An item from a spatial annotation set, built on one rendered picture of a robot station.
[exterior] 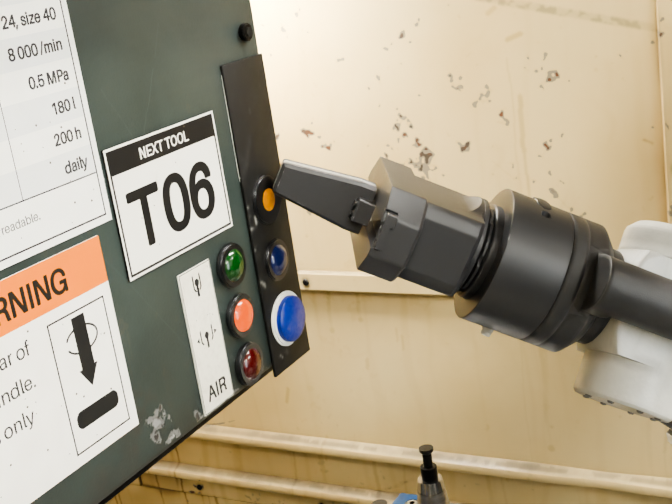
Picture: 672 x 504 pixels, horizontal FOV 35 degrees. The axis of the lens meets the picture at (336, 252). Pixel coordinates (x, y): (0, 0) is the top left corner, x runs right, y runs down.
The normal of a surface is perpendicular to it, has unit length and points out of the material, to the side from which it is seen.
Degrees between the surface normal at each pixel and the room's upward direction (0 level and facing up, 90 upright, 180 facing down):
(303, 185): 90
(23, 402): 90
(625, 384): 60
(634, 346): 72
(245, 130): 90
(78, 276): 90
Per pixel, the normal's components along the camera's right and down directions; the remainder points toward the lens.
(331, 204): 0.04, 0.29
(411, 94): -0.47, 0.32
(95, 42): 0.87, 0.01
